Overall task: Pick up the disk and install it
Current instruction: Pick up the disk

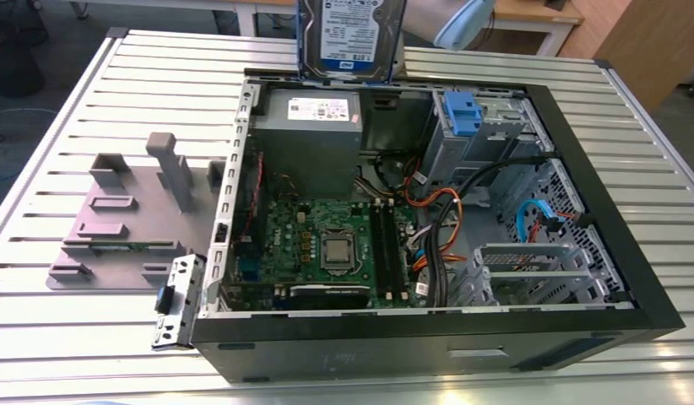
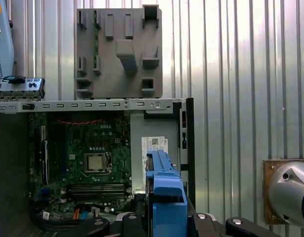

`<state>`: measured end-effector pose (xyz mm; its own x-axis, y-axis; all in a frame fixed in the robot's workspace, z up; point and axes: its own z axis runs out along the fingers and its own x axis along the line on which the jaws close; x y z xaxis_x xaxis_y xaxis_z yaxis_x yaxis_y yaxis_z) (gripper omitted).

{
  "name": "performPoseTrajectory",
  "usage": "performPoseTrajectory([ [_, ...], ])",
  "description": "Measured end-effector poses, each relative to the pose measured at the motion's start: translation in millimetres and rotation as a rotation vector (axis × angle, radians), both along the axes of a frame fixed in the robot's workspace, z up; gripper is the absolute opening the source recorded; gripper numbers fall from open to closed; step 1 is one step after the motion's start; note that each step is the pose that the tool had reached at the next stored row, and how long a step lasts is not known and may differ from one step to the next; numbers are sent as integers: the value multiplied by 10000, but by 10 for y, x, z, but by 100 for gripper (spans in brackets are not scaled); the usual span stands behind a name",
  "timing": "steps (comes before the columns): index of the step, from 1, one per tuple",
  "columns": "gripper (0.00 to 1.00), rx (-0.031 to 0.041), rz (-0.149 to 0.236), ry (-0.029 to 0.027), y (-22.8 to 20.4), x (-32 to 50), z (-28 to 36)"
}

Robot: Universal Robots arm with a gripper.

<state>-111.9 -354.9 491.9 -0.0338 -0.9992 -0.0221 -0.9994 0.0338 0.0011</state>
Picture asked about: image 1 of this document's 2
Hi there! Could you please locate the blue disk wire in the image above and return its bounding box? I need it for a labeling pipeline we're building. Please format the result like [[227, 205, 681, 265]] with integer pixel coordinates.
[[515, 200, 557, 245]]

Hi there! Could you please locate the hard disk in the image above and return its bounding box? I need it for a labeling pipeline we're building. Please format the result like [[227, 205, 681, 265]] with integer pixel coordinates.
[[294, 0, 409, 84]]

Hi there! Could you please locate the red disk wire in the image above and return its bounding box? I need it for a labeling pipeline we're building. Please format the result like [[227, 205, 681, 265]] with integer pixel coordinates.
[[553, 210, 597, 231]]

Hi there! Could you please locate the CPU socket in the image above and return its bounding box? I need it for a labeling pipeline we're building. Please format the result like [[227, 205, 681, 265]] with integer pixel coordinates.
[[317, 227, 361, 278]]

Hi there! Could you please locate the green motherboard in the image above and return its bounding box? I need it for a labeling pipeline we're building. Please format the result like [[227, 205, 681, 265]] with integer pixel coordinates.
[[222, 197, 422, 311]]

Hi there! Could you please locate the silver CPU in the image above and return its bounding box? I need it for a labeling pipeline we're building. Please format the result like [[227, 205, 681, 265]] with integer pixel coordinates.
[[322, 239, 355, 266]]

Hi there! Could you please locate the grey power supply unit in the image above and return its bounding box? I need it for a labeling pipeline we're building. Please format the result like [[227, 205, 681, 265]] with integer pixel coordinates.
[[250, 89, 365, 200]]

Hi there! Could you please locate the black RAM slot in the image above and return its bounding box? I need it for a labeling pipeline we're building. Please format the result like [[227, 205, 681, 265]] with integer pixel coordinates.
[[371, 198, 398, 303], [383, 198, 410, 301]]

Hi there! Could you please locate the black graphics card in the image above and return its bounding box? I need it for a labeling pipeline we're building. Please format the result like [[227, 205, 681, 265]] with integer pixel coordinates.
[[273, 284, 373, 311]]

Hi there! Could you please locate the blue expansion slot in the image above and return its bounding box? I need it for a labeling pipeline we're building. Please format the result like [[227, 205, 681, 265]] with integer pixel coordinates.
[[238, 255, 263, 282]]

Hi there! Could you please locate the grey metal drive cage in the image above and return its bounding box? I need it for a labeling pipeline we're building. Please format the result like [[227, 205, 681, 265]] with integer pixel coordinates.
[[423, 87, 554, 199]]

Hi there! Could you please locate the blue plastic drive latch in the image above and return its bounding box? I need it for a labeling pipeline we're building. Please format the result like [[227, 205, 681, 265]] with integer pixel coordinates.
[[445, 91, 485, 137]]

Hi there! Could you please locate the black open PC case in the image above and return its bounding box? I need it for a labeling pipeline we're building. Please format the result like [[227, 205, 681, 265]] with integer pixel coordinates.
[[192, 66, 686, 384]]

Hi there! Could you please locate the grey plastic parts rack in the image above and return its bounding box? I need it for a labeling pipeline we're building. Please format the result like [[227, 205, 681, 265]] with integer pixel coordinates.
[[47, 131, 230, 293]]

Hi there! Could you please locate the green RAM stick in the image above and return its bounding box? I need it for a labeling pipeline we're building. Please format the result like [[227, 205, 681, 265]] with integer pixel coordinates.
[[91, 242, 178, 254]]

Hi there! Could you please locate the wooden cabinet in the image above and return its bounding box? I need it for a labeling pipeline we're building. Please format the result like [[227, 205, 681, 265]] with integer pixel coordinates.
[[558, 0, 694, 111]]

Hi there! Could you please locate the black office chair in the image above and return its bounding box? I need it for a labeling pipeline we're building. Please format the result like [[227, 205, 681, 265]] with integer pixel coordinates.
[[0, 0, 50, 99]]

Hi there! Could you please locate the thin red wire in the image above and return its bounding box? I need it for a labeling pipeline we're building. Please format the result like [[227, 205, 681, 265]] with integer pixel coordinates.
[[241, 151, 267, 244]]

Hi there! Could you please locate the orange wire bundle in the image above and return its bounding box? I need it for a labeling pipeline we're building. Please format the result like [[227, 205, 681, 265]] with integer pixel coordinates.
[[406, 189, 467, 271]]

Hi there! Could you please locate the metal card retention bracket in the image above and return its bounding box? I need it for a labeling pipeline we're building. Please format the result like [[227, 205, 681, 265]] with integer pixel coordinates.
[[150, 254, 206, 350]]

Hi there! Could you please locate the wooden desk with white frame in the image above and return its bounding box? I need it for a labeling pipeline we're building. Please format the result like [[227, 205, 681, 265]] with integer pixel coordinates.
[[234, 0, 585, 58]]

